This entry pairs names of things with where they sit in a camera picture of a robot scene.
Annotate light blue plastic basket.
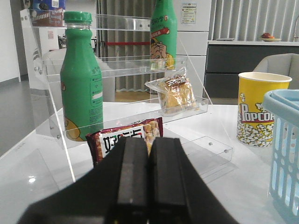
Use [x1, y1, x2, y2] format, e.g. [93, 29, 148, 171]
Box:
[263, 89, 299, 224]

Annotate white refrigerator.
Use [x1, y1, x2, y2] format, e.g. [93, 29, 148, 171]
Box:
[173, 0, 212, 97]

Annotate bread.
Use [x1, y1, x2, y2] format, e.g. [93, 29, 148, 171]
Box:
[145, 74, 197, 114]

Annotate dark kitchen counter cabinet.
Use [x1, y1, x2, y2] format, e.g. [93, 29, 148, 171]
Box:
[204, 41, 299, 98]

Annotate green bottle front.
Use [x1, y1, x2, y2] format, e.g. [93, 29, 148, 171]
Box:
[60, 11, 103, 141]

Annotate brown cracker snack packet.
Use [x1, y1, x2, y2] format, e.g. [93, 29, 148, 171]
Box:
[85, 117, 164, 166]

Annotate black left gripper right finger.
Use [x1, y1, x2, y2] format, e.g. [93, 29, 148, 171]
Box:
[149, 138, 237, 224]

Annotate grey armchair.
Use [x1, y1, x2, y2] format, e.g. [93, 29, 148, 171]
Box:
[253, 53, 299, 90]

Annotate plate of fruit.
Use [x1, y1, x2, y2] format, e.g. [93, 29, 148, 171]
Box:
[260, 33, 281, 42]

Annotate yellow popcorn paper cup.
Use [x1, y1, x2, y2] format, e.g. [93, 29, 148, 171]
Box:
[236, 72, 292, 147]

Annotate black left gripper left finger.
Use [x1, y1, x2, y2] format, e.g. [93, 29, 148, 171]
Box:
[18, 138, 148, 224]

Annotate green cartoon bottle rear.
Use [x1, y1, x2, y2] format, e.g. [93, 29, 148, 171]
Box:
[150, 0, 178, 70]

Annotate blue snack box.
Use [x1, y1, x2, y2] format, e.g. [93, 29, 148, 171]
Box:
[29, 0, 65, 27]

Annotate clear acrylic tiered shelf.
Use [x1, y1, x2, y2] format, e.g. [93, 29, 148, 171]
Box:
[20, 9, 233, 182]

